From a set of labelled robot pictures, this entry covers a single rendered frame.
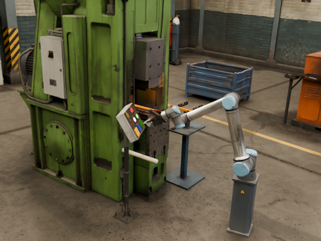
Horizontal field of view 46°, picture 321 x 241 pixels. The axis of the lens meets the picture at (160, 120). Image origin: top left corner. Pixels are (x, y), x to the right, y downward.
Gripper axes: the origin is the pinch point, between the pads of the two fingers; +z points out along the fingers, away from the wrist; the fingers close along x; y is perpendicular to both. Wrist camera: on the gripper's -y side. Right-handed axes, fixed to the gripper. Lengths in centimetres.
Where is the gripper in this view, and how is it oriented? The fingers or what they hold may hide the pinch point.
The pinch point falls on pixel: (144, 122)
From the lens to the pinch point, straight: 367.9
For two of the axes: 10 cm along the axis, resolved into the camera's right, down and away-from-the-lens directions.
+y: 4.7, 8.6, 2.2
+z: -8.7, 3.9, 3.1
